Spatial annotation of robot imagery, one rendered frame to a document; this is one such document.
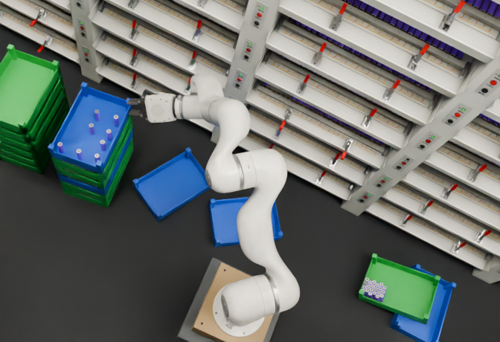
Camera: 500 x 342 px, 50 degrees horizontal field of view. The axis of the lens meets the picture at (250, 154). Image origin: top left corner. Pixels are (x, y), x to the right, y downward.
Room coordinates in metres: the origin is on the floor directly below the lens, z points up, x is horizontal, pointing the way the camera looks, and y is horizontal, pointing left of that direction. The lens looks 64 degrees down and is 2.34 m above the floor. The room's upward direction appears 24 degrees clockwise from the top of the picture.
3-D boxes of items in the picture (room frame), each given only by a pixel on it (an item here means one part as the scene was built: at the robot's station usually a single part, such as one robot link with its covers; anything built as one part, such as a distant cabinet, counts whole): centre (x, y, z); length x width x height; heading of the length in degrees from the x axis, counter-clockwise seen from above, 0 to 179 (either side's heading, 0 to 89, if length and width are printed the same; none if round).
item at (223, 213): (0.84, -0.10, 0.04); 0.30 x 0.20 x 0.08; 121
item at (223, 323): (0.40, -0.20, 0.47); 0.19 x 0.19 x 0.18
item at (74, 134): (0.78, 0.59, 0.44); 0.30 x 0.20 x 0.08; 5
